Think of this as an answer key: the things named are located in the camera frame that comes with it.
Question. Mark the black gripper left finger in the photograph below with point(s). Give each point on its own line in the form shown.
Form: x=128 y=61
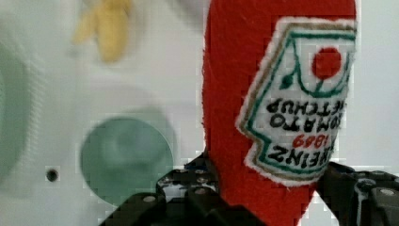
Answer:
x=183 y=197

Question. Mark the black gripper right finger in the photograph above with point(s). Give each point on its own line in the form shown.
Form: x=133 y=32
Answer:
x=360 y=197

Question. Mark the red plush ketchup bottle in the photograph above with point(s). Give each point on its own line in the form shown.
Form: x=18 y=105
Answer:
x=275 y=79

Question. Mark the green oval strainer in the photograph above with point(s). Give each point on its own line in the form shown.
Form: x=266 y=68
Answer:
x=17 y=101

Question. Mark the yellow plush pasta toy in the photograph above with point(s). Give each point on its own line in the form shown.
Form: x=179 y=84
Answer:
x=109 y=20

